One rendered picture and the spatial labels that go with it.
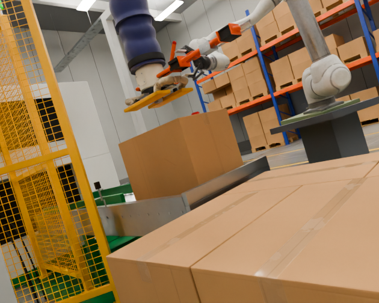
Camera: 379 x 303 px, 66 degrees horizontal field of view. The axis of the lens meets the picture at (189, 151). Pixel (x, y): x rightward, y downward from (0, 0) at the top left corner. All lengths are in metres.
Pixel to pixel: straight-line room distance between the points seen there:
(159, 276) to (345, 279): 0.45
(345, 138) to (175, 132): 1.02
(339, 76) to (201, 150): 0.82
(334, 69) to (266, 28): 7.84
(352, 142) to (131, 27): 1.46
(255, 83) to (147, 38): 7.97
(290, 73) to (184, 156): 7.83
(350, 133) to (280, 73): 7.35
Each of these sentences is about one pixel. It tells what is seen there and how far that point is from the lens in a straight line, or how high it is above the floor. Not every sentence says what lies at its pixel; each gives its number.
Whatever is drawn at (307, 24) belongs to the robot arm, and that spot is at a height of 1.24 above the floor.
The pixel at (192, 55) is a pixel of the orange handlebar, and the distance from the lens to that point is 1.57.
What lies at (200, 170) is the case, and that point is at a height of 0.67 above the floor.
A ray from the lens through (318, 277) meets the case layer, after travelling 0.53.
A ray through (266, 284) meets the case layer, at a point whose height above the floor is 0.53.
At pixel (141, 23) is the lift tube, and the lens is 1.86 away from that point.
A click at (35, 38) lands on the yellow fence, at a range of 2.10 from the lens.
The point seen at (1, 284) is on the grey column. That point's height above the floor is 0.45.
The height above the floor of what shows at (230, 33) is 1.23.
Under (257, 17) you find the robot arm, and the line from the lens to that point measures 1.98.
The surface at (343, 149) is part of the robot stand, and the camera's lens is 1.94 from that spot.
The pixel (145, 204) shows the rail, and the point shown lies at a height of 0.58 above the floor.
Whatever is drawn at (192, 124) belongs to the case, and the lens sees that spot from 1.50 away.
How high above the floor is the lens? 0.79
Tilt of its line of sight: 1 degrees down
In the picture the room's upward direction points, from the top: 17 degrees counter-clockwise
